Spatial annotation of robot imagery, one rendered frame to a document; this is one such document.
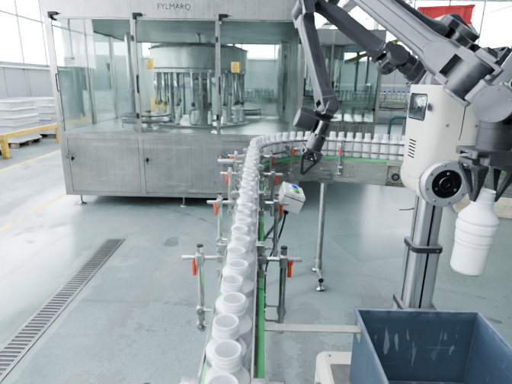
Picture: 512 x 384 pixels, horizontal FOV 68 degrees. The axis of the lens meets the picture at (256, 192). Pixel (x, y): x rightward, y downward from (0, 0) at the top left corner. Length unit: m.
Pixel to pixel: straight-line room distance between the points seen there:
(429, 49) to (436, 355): 0.76
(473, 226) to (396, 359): 0.48
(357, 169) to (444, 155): 1.45
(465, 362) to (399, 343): 0.19
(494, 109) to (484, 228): 0.22
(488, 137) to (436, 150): 0.57
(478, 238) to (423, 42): 0.37
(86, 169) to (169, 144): 1.05
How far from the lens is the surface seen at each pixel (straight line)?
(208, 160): 4.49
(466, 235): 0.81
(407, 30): 0.83
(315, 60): 1.42
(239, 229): 0.91
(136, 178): 4.73
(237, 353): 0.54
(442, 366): 1.20
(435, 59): 0.80
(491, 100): 0.70
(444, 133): 1.32
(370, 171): 2.74
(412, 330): 1.10
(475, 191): 0.80
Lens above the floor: 1.49
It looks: 16 degrees down
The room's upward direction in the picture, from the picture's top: 1 degrees clockwise
